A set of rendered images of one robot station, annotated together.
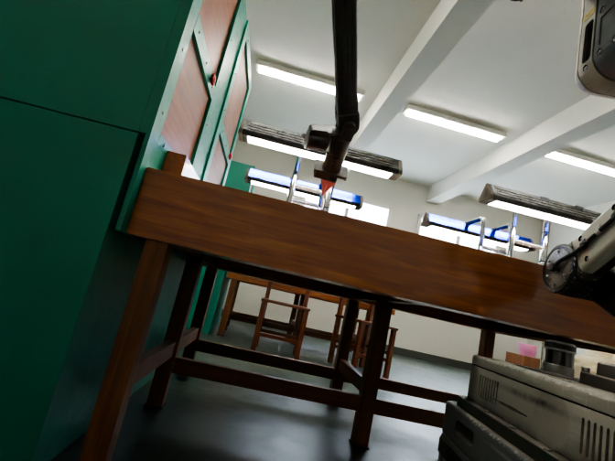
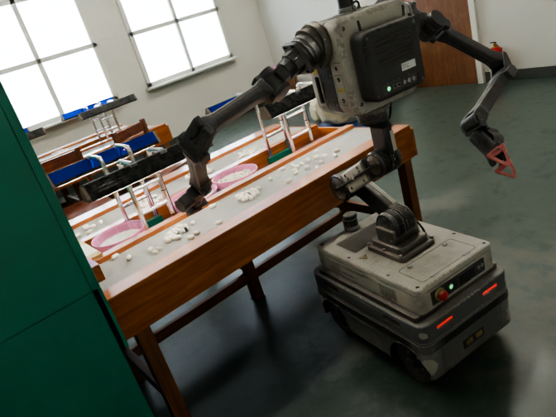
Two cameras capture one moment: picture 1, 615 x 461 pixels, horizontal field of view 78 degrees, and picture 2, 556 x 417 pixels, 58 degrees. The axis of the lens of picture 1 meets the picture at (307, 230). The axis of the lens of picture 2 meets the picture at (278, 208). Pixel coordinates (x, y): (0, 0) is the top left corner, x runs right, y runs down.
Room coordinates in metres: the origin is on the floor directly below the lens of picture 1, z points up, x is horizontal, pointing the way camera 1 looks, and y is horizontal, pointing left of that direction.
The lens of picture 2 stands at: (-0.79, 0.62, 1.56)
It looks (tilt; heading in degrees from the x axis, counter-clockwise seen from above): 22 degrees down; 332
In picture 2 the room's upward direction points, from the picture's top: 17 degrees counter-clockwise
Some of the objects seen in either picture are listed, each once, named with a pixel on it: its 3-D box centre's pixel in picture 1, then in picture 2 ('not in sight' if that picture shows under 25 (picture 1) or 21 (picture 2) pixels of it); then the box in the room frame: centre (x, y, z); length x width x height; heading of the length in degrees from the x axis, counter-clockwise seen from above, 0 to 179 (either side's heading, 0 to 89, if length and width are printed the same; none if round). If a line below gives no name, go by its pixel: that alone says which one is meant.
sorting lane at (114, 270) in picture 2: not in sight; (256, 194); (1.33, -0.42, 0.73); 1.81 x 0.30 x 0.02; 95
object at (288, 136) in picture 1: (321, 148); (149, 165); (1.35, 0.01, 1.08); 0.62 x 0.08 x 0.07; 95
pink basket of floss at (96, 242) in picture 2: not in sight; (122, 241); (1.62, 0.21, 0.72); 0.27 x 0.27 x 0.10
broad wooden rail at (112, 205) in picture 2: (357, 284); (178, 187); (2.21, -0.35, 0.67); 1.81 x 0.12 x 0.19; 95
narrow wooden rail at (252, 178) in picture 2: not in sight; (237, 194); (1.50, -0.41, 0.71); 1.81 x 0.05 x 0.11; 95
